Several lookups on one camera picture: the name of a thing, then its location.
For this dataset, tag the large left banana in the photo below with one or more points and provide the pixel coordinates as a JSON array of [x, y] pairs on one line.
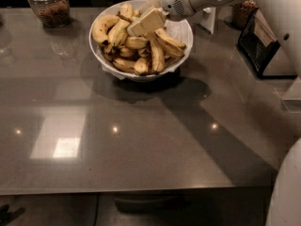
[[101, 27]]

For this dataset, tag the front stubby banana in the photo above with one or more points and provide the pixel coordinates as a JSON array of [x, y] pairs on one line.
[[141, 66]]

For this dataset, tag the white bowl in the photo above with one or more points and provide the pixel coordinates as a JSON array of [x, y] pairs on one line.
[[110, 52]]

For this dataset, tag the right curved banana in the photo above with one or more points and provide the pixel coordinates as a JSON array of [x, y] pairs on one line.
[[161, 33]]

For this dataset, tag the white sign stand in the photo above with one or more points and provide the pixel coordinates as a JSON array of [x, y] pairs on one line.
[[205, 19]]

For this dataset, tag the middle short banana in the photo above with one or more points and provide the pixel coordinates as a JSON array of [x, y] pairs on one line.
[[136, 42]]

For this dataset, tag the front bottom banana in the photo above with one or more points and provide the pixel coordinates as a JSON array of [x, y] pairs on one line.
[[124, 65]]

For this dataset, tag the black wire packet rack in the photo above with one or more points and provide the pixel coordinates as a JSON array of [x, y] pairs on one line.
[[262, 50]]

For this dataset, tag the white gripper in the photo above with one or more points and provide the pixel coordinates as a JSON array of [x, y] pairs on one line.
[[173, 1]]

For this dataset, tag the glass granola jar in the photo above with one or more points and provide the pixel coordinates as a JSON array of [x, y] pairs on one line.
[[241, 12], [52, 13]]

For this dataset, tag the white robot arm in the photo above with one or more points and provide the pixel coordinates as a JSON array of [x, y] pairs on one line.
[[284, 17]]

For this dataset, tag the long central banana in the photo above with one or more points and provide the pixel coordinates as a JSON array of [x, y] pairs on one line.
[[153, 52]]

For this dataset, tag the top back banana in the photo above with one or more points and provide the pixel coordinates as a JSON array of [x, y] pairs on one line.
[[126, 10]]

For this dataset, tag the upright centre banana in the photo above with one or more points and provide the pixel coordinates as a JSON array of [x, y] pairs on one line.
[[116, 32]]

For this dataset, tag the right glass granola jar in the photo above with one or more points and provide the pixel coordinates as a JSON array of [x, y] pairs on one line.
[[241, 12]]

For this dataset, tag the right lower banana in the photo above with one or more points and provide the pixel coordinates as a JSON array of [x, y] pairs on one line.
[[170, 49]]

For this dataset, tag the left glass granola jar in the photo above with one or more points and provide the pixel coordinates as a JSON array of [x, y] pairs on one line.
[[52, 13]]

